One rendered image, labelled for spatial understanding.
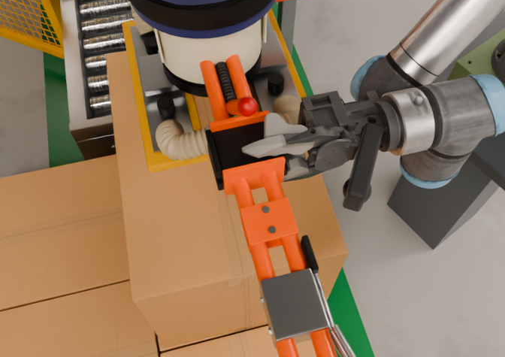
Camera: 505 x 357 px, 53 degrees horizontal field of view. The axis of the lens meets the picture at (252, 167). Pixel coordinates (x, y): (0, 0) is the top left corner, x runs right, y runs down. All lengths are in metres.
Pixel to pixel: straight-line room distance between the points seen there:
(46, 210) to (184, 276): 0.69
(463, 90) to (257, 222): 0.33
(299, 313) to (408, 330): 1.38
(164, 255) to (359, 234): 1.20
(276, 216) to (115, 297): 0.82
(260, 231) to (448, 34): 0.43
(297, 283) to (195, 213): 0.43
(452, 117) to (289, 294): 0.32
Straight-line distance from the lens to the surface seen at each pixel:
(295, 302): 0.58
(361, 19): 2.74
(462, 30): 0.85
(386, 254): 2.02
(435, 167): 0.83
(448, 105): 0.72
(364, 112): 0.72
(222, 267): 0.93
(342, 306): 1.92
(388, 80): 0.87
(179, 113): 0.86
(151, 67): 0.90
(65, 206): 1.52
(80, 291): 1.41
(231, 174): 0.64
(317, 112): 0.69
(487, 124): 0.76
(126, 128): 1.11
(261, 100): 0.87
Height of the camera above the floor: 1.82
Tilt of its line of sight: 59 degrees down
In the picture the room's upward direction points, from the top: straight up
